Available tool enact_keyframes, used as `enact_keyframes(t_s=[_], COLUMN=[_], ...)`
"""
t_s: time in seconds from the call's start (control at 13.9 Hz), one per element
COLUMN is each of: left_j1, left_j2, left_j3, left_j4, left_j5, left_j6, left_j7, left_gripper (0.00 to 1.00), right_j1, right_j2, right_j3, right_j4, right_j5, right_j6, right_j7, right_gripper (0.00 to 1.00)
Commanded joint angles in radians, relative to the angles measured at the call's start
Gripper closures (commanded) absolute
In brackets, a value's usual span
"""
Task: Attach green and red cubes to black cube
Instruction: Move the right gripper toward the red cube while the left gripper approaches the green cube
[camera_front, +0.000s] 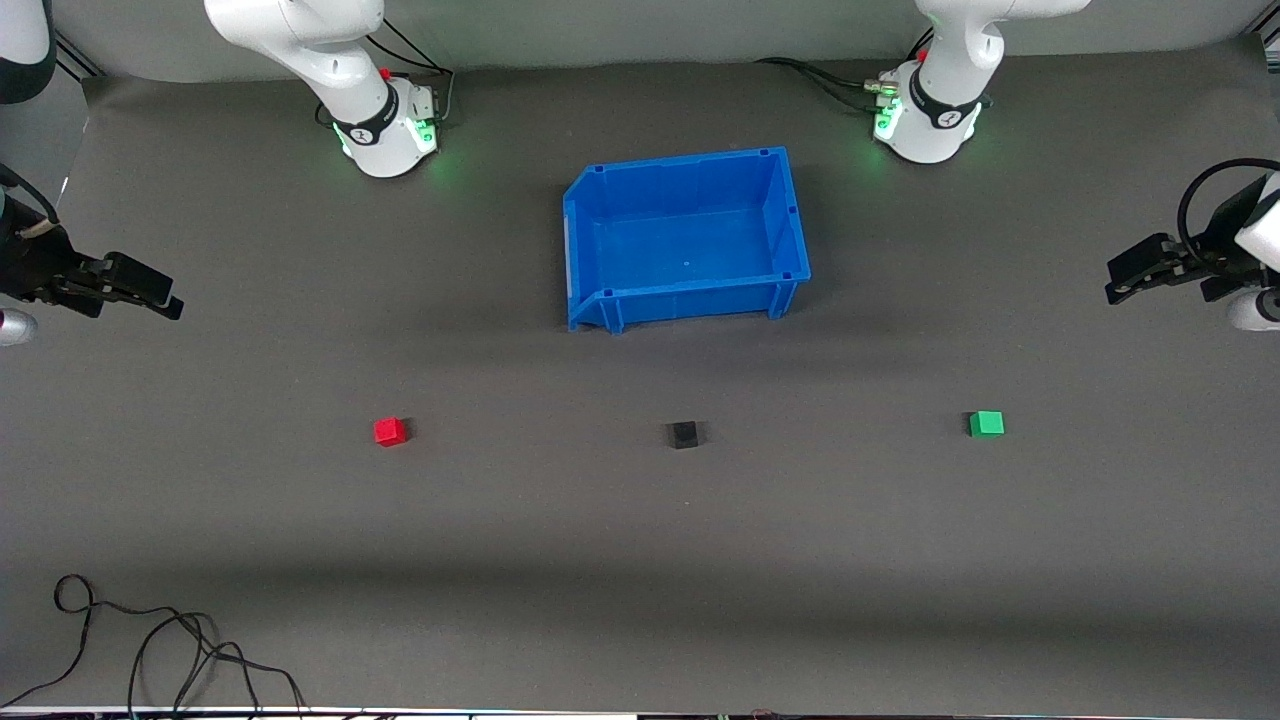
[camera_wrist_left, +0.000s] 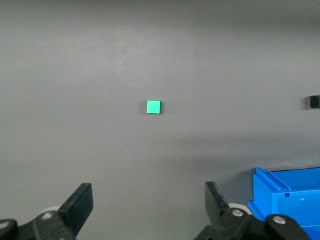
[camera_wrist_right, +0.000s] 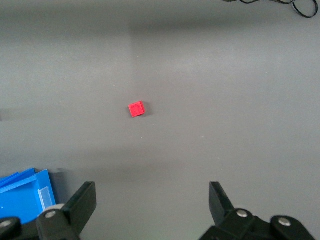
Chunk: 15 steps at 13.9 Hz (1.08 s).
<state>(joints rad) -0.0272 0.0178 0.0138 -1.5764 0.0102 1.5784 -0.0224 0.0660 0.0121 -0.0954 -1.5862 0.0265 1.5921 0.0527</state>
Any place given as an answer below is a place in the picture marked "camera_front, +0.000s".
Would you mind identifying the blue plastic storage bin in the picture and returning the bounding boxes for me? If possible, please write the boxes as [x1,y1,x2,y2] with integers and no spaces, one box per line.
[562,146,811,334]

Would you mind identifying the black arm base cables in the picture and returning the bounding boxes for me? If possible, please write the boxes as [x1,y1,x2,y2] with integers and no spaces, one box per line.
[755,28,936,113]
[315,18,457,129]

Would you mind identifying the black left arm wrist cable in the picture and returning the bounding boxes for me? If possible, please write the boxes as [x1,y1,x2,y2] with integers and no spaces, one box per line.
[1177,158,1280,263]

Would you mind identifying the dark gray table mat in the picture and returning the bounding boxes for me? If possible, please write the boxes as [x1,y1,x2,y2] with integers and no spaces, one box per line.
[0,38,1280,713]

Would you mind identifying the loose thin black cable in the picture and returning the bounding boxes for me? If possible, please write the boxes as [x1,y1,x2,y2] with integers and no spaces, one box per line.
[0,574,306,720]

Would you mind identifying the black arm wrist cable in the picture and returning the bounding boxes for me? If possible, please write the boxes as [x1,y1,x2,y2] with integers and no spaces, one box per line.
[0,163,61,227]
[1177,158,1280,263]

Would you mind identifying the black left arm base cables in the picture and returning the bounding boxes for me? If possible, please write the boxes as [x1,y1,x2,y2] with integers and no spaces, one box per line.
[755,28,936,113]

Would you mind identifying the black right arm wrist cable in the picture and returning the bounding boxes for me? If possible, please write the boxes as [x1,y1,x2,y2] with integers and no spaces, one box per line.
[0,163,61,227]

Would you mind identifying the black right arm base cables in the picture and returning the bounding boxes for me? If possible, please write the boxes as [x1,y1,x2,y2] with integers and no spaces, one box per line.
[315,18,457,129]

